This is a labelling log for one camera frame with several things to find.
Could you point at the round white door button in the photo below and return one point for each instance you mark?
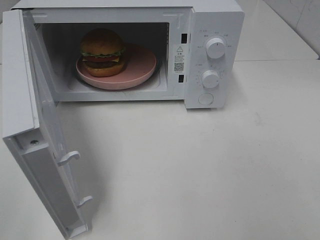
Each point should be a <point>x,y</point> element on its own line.
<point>206,99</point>

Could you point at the pink round plate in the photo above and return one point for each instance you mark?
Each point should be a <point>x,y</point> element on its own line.
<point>134,67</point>

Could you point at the burger with lettuce and tomato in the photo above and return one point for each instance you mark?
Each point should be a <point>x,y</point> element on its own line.
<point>102,52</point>

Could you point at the white microwave door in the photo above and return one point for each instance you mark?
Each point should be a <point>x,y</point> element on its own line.
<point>31,128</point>

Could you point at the white warning label sticker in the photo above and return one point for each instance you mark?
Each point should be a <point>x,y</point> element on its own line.
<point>179,58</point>

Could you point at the lower white microwave knob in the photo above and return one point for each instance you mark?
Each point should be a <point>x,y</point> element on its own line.
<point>210,79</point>

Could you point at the white microwave knob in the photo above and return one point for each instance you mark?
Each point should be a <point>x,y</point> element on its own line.
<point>210,79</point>
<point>215,47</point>

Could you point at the white microwave oven body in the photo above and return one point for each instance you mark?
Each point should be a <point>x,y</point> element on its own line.
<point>154,24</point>

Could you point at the glass microwave turntable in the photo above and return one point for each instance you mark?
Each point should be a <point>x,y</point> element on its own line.
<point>77,84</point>

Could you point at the upper white microwave knob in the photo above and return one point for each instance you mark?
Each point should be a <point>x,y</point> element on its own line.
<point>215,47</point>

